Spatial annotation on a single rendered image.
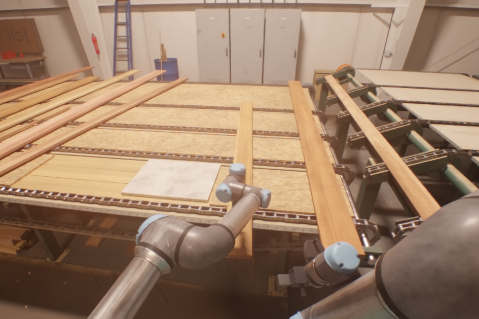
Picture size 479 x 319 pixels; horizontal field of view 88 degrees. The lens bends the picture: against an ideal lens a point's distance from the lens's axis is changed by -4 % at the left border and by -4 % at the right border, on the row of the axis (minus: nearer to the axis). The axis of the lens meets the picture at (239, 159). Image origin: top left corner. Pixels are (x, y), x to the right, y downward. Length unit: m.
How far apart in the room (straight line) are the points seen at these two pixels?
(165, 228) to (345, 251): 0.47
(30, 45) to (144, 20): 3.59
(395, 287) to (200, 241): 0.48
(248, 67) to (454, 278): 6.59
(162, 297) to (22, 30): 8.90
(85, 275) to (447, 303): 2.52
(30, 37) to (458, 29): 11.29
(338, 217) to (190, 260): 1.08
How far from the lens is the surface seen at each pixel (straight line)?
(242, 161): 2.04
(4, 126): 3.72
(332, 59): 7.46
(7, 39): 10.48
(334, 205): 1.69
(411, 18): 7.01
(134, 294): 0.72
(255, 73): 6.78
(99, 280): 2.57
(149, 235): 0.76
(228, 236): 0.76
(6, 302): 2.82
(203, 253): 0.71
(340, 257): 0.68
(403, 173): 2.10
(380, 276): 0.38
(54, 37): 9.65
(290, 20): 6.64
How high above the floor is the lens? 1.90
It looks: 30 degrees down
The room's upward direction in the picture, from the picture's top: straight up
